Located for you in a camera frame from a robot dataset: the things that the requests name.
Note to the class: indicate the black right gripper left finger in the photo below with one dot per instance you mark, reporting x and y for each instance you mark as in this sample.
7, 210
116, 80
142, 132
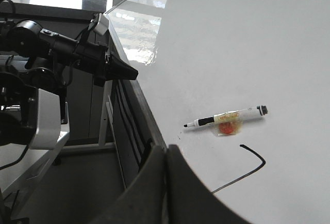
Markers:
142, 201

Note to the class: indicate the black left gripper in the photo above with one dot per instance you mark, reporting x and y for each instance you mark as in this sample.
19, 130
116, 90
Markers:
96, 60

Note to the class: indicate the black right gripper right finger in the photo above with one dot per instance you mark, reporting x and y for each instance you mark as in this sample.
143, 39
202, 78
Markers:
189, 200

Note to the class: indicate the black white whiteboard marker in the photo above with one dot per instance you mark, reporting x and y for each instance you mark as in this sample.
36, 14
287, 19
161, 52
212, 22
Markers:
230, 122

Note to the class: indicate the silver grey robot base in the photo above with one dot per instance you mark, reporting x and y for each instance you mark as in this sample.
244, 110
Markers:
30, 116

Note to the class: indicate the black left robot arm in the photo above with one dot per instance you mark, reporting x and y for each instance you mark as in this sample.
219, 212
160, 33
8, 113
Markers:
29, 39

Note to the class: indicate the white whiteboard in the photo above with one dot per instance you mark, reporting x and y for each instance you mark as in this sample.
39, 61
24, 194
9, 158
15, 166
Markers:
199, 58

